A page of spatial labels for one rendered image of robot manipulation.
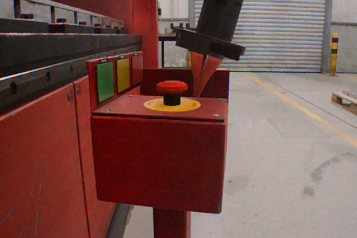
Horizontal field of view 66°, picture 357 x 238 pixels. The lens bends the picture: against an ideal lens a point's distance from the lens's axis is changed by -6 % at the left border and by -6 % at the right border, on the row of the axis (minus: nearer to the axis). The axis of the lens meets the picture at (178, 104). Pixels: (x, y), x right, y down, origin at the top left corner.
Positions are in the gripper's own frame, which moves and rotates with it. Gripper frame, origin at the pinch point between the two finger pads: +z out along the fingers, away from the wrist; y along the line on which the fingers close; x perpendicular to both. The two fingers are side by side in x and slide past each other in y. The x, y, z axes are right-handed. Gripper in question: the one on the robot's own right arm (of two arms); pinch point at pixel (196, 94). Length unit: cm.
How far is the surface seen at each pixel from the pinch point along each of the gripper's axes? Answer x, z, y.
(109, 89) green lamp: 10.2, 0.6, 10.3
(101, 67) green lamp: 12.5, -2.5, 11.0
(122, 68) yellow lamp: 5.4, -1.6, 10.9
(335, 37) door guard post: -673, -76, -221
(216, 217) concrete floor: -80, 74, -20
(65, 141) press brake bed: -5.2, 19.0, 23.8
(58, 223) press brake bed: 3.3, 31.8, 18.4
